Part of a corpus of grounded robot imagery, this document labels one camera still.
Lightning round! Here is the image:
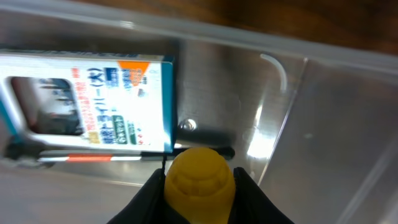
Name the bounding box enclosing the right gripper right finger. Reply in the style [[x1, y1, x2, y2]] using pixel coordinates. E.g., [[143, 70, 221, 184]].
[[228, 167, 294, 224]]

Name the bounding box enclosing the clear plastic container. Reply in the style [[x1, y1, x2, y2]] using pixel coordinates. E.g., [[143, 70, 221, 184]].
[[1, 1, 397, 223]]

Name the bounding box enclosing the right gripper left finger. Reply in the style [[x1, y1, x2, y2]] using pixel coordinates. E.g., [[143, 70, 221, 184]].
[[108, 169, 190, 224]]

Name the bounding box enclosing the yellow black stubby screwdriver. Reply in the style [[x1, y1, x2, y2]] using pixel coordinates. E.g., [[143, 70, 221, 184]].
[[164, 147, 236, 224]]

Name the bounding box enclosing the blue white cardboard box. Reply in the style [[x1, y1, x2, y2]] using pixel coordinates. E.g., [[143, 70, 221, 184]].
[[1, 49, 175, 152]]

